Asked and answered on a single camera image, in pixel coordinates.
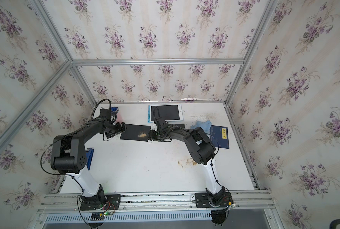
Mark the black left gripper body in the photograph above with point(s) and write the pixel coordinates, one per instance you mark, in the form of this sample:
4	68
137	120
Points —
112	130

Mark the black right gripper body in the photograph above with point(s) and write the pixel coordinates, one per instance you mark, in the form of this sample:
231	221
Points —
154	135

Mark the white framed tablet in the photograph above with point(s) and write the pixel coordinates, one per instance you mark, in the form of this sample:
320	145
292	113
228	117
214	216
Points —
180	125
136	133

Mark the blue framed drawing tablet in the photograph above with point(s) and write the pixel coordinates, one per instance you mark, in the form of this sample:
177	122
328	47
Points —
171	112

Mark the light blue microfiber cloth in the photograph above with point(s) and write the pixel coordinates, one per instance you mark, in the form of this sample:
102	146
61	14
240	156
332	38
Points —
206	126

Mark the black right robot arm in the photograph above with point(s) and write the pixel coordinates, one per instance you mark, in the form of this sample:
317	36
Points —
202	152

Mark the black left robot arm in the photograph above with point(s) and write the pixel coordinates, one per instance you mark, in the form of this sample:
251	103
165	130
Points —
69	155

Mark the pink pen cup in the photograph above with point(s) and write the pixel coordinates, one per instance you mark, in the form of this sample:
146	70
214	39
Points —
119	118

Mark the dark blue book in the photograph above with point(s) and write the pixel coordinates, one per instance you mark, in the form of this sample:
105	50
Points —
219	136

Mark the small green circuit board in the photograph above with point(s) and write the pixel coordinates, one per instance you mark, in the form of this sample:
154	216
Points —
101	216

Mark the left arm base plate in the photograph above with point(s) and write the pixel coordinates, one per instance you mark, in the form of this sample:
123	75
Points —
109	202

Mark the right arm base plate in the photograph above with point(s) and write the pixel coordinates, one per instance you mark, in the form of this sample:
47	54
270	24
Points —
219	200

